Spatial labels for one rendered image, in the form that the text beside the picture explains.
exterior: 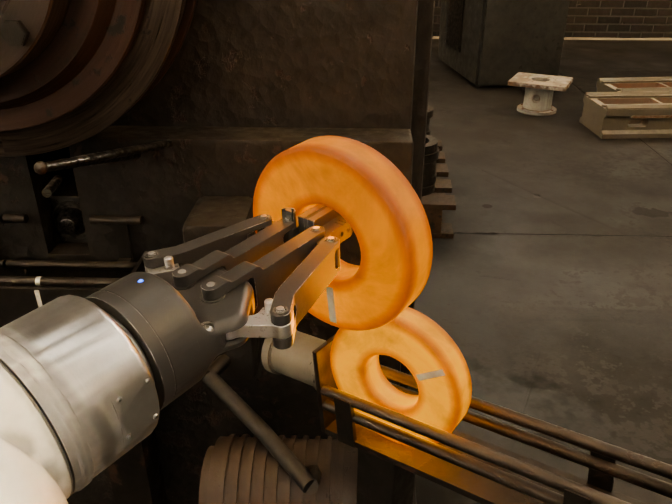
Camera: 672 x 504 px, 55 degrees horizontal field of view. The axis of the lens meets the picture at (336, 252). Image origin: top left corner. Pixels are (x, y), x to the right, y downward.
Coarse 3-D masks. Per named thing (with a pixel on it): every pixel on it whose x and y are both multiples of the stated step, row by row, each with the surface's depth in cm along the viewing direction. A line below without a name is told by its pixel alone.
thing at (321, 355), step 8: (328, 344) 70; (312, 352) 68; (320, 352) 69; (328, 352) 70; (320, 360) 69; (328, 360) 70; (320, 368) 69; (328, 368) 70; (320, 376) 70; (328, 376) 71; (320, 384) 70; (328, 384) 71; (320, 392) 70; (320, 400) 71; (320, 408) 71; (320, 416) 72; (328, 416) 72; (328, 424) 73
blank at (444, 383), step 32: (416, 320) 63; (352, 352) 67; (384, 352) 65; (416, 352) 62; (448, 352) 62; (352, 384) 69; (384, 384) 70; (448, 384) 61; (416, 416) 65; (448, 416) 63
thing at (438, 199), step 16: (432, 112) 291; (432, 144) 248; (432, 160) 249; (432, 176) 253; (432, 192) 256; (448, 192) 262; (432, 208) 247; (448, 208) 246; (432, 224) 250; (448, 224) 259
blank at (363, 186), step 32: (288, 160) 48; (320, 160) 46; (352, 160) 45; (384, 160) 46; (256, 192) 52; (288, 192) 49; (320, 192) 47; (352, 192) 45; (384, 192) 44; (352, 224) 47; (384, 224) 45; (416, 224) 45; (384, 256) 46; (416, 256) 45; (352, 288) 49; (384, 288) 47; (416, 288) 47; (352, 320) 51; (384, 320) 49
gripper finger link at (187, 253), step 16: (240, 224) 47; (256, 224) 46; (192, 240) 45; (208, 240) 45; (224, 240) 45; (240, 240) 46; (144, 256) 43; (160, 256) 43; (176, 256) 43; (192, 256) 44
